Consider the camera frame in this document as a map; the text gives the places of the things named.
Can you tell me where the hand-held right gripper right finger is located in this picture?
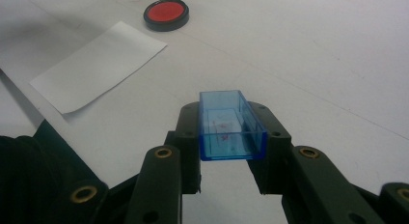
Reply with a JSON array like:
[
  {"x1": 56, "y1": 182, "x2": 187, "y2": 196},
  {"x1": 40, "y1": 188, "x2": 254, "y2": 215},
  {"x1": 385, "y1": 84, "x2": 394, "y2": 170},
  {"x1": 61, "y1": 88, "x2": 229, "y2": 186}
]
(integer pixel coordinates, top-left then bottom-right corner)
[{"x1": 246, "y1": 100, "x2": 294, "y2": 196}]

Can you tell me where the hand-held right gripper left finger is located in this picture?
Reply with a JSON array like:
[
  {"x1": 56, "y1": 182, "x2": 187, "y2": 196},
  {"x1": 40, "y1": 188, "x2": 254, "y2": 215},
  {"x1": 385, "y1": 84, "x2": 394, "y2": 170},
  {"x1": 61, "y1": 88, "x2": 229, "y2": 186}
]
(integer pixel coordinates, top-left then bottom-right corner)
[{"x1": 164, "y1": 101, "x2": 203, "y2": 195}]

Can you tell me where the clear blue stamp cap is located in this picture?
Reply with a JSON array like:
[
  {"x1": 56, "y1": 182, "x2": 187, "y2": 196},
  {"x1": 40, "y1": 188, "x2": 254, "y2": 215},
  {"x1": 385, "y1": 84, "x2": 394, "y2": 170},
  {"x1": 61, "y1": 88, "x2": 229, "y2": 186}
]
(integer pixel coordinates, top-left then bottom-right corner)
[{"x1": 198, "y1": 89, "x2": 268, "y2": 162}]

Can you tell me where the white paper sheet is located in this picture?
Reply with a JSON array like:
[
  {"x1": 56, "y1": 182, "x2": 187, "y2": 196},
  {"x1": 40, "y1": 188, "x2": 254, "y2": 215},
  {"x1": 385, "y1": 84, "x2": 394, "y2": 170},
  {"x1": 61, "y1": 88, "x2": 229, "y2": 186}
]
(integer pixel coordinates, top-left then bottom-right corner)
[{"x1": 29, "y1": 20, "x2": 169, "y2": 115}]

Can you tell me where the round red ink pad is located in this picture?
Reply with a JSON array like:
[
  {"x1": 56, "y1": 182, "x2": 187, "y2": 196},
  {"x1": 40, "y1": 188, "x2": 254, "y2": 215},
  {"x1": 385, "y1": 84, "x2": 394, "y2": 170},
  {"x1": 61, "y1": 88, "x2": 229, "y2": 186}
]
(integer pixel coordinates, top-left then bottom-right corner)
[{"x1": 143, "y1": 0, "x2": 190, "y2": 33}]

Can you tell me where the dark cloth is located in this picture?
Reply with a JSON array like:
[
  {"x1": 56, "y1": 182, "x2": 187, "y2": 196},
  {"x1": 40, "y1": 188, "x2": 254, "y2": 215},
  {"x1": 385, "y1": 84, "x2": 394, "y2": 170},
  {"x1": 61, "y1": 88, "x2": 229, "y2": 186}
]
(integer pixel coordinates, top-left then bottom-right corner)
[{"x1": 0, "y1": 119, "x2": 110, "y2": 224}]

